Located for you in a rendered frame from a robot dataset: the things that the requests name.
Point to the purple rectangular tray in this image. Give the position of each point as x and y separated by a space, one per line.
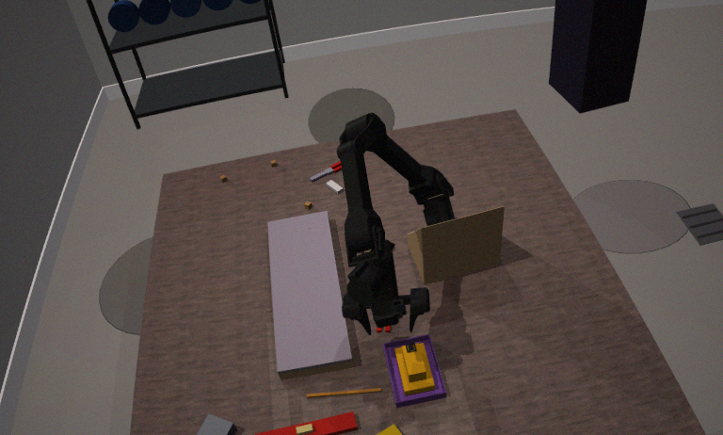
400 399

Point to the thin orange-brown stick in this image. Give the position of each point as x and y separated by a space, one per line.
357 392

